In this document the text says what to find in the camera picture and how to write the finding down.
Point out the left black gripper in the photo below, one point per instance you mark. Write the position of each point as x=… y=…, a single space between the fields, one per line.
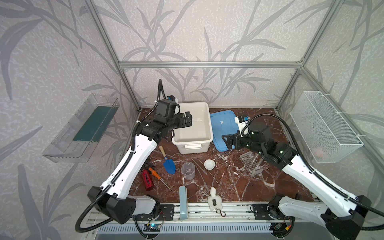
x=183 y=120

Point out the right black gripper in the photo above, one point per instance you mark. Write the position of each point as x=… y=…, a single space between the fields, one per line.
x=233 y=141

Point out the clear test tube rack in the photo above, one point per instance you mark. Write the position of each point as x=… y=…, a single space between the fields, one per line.
x=252 y=162

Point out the white plastic storage bin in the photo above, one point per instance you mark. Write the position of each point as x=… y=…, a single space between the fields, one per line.
x=198 y=137

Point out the clear plastic measuring beaker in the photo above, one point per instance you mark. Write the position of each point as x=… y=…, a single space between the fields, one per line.
x=188 y=170

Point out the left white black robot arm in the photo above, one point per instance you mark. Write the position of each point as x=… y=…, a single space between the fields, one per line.
x=112 y=198

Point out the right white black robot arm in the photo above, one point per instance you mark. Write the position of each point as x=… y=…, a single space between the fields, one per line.
x=340 y=212

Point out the blue plastic bin lid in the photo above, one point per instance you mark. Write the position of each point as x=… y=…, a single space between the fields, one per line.
x=223 y=123

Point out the small white ceramic bowl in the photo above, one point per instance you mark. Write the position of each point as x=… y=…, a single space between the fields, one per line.
x=209 y=164

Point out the pink object in basket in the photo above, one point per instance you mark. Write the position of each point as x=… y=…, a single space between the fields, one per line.
x=318 y=152

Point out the light blue standing block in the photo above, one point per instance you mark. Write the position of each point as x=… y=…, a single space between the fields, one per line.
x=183 y=203

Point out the white plastic squeeze bottle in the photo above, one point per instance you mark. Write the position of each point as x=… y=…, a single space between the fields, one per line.
x=214 y=200

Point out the green circuit board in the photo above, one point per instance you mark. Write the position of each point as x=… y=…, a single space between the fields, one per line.
x=152 y=227

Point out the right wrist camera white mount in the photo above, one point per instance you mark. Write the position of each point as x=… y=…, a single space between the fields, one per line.
x=242 y=122

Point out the blue garden trowel wooden handle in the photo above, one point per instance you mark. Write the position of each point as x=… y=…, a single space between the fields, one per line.
x=168 y=164

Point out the orange handled screwdriver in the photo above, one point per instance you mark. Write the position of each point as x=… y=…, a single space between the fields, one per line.
x=157 y=176

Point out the white wire mesh basket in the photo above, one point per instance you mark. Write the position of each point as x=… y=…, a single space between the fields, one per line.
x=322 y=125

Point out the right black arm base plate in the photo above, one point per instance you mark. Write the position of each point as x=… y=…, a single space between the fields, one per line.
x=261 y=212

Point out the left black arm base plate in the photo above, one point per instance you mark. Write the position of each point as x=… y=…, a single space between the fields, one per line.
x=163 y=212

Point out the clear acrylic wall shelf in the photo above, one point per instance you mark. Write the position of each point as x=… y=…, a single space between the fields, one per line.
x=79 y=138

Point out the aluminium front rail frame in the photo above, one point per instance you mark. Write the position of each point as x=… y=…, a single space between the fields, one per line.
x=239 y=212

